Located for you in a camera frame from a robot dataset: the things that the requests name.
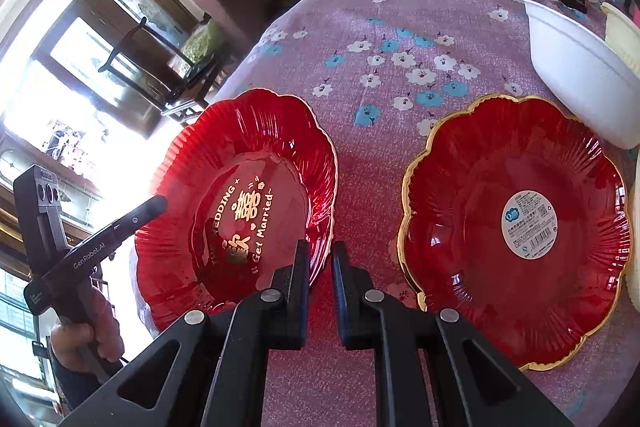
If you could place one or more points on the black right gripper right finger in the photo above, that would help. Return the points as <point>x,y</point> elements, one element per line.
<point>369,319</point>

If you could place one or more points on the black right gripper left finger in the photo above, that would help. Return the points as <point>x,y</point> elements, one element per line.
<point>272,319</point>

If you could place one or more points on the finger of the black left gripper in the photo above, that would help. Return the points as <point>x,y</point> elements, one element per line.
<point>82,259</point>

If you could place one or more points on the red wedding text plate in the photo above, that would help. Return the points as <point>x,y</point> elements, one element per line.
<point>252,177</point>

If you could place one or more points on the red gold-rimmed plate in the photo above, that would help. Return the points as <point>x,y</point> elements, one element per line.
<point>515,217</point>

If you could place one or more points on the cream ribbed plastic bowl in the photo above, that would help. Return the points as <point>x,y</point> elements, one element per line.
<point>622,36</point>

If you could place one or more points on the person's left hand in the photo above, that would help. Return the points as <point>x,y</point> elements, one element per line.
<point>67,340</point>

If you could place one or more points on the dark wooden chair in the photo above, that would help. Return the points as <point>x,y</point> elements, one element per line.
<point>162,74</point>

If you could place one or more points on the wooden glass door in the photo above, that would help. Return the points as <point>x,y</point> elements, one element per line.
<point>80,39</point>

